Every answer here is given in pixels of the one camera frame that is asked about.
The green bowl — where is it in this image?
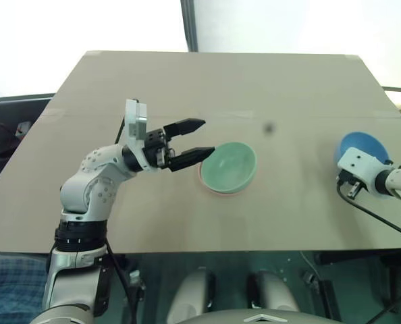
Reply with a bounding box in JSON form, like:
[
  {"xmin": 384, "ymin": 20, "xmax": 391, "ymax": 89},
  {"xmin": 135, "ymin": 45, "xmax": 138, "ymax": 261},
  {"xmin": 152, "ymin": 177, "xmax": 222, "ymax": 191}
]
[{"xmin": 200, "ymin": 141, "xmax": 258, "ymax": 195}]

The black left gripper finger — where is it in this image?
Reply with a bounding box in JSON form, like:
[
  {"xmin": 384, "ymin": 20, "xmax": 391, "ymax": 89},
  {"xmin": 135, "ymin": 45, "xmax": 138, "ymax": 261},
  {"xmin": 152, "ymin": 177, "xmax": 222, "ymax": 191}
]
[
  {"xmin": 163, "ymin": 117, "xmax": 207, "ymax": 139},
  {"xmin": 167, "ymin": 146, "xmax": 217, "ymax": 173}
]

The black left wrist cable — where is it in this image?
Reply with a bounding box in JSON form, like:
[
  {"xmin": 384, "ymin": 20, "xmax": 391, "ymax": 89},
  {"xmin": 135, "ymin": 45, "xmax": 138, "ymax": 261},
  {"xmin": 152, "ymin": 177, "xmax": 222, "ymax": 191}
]
[{"xmin": 114, "ymin": 116, "xmax": 126, "ymax": 144}]

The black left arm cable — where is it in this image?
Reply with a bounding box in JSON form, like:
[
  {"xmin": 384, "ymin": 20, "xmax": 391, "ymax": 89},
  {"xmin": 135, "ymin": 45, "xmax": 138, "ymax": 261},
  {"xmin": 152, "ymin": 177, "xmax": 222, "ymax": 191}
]
[{"xmin": 104, "ymin": 236, "xmax": 137, "ymax": 324}]

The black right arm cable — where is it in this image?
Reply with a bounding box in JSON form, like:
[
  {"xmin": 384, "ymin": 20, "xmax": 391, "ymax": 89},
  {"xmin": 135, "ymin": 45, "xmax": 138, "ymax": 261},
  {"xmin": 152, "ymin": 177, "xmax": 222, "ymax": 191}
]
[{"xmin": 336, "ymin": 180, "xmax": 401, "ymax": 244}]

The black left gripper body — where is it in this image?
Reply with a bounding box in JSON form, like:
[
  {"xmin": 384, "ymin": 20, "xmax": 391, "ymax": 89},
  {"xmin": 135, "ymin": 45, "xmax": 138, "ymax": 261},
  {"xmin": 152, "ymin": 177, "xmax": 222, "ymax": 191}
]
[{"xmin": 142, "ymin": 127, "xmax": 176, "ymax": 171}]

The black loose cable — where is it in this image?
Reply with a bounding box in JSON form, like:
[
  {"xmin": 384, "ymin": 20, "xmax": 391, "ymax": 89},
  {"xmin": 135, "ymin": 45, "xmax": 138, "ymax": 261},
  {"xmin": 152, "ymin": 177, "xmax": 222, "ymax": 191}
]
[{"xmin": 369, "ymin": 286, "xmax": 401, "ymax": 324}]

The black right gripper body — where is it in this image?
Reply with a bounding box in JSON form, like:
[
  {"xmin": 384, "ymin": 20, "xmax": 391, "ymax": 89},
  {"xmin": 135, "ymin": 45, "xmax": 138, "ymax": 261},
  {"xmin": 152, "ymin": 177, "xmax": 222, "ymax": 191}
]
[{"xmin": 337, "ymin": 170, "xmax": 365, "ymax": 200}]

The pink bowl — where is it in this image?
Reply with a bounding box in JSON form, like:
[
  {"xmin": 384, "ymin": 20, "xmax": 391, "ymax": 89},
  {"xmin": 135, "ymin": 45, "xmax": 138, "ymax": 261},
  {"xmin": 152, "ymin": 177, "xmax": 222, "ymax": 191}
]
[{"xmin": 197, "ymin": 165, "xmax": 252, "ymax": 198}]

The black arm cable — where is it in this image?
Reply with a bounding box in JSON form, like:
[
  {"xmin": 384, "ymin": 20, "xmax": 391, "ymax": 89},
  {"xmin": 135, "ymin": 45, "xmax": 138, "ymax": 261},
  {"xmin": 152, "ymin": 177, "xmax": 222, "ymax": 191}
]
[
  {"xmin": 104, "ymin": 236, "xmax": 137, "ymax": 324},
  {"xmin": 336, "ymin": 180, "xmax": 401, "ymax": 244}
]

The grey wall pillar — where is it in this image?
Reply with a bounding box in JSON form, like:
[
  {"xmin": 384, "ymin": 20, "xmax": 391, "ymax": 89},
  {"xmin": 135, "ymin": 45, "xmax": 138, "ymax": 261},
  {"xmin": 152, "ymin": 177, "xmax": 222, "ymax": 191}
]
[{"xmin": 180, "ymin": 0, "xmax": 200, "ymax": 53}]

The grey robot torso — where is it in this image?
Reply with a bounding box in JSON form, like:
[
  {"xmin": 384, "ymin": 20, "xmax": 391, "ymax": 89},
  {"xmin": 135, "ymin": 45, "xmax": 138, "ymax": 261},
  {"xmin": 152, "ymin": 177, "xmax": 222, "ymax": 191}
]
[{"xmin": 183, "ymin": 308, "xmax": 343, "ymax": 324}]

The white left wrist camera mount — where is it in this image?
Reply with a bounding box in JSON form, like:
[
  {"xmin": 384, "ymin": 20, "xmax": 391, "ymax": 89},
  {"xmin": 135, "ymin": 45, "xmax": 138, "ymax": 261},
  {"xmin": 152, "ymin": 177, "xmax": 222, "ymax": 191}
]
[{"xmin": 122, "ymin": 98, "xmax": 151, "ymax": 172}]

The blue plaid cloth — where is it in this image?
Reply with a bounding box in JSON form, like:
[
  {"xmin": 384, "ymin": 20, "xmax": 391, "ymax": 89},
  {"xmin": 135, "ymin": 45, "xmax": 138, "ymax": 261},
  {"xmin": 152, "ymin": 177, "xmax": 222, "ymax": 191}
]
[{"xmin": 0, "ymin": 252, "xmax": 51, "ymax": 318}]

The grey rounded robot leg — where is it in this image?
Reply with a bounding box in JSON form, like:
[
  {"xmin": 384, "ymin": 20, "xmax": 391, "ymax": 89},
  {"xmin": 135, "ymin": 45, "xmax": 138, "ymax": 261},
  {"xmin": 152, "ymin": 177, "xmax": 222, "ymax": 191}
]
[
  {"xmin": 166, "ymin": 268, "xmax": 217, "ymax": 321},
  {"xmin": 247, "ymin": 269, "xmax": 301, "ymax": 313}
]

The blue bowl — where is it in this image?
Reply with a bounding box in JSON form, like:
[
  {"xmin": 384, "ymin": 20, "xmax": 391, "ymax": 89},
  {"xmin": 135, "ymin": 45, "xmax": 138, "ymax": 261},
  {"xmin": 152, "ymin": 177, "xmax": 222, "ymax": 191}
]
[{"xmin": 333, "ymin": 131, "xmax": 391, "ymax": 166}]

